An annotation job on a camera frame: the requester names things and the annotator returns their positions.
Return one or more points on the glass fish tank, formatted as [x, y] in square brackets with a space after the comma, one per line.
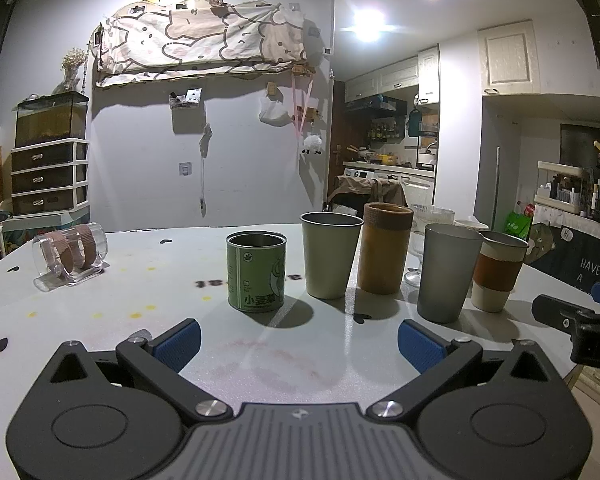
[52, 117]

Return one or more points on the white wall cabinet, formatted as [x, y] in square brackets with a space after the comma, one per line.
[509, 56]

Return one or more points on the dried flower bouquet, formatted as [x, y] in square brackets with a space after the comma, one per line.
[74, 62]

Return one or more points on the brown bamboo cup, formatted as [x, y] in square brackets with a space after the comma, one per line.
[385, 250]

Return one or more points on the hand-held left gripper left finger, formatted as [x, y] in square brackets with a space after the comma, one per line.
[181, 344]

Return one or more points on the clear cup with brown bands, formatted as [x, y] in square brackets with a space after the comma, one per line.
[70, 255]

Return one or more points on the black range hood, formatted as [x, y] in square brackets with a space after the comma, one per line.
[375, 103]

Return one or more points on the white kitchen cabinets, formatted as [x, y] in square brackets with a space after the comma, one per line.
[395, 77]

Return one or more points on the dark green hanging bag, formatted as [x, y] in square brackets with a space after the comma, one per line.
[413, 123]

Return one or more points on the white bowl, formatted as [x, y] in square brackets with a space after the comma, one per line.
[472, 225]

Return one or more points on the cream cup with brown sleeve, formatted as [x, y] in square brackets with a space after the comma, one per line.
[497, 272]

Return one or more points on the white rack with bottles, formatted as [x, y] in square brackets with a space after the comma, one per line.
[562, 187]

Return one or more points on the white drawer unit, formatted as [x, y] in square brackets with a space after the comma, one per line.
[47, 177]

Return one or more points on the chair with brown cloth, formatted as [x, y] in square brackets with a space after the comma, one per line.
[365, 192]

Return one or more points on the clear glass goblet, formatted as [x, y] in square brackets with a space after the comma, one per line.
[418, 255]

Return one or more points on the white plush toy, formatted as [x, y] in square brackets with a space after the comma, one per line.
[312, 143]

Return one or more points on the grey frosted cup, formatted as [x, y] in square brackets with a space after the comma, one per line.
[447, 275]

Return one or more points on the white washing machine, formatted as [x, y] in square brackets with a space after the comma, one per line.
[367, 174]

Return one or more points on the pale green metal cup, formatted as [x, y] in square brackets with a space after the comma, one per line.
[330, 255]

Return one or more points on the green tin can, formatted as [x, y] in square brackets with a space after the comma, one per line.
[256, 272]

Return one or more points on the black chalkboard sign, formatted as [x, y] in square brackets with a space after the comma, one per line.
[582, 260]

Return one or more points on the white plastic bag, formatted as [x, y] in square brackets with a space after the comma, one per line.
[272, 109]

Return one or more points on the green shopping bag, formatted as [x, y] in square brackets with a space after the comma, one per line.
[517, 224]

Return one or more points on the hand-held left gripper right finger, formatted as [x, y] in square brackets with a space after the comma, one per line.
[420, 346]

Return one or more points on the wall socket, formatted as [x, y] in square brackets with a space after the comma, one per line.
[184, 168]

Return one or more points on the round ceiling light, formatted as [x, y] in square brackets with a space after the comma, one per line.
[368, 25]

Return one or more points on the printed cartoon blanket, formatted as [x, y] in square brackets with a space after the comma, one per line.
[200, 40]

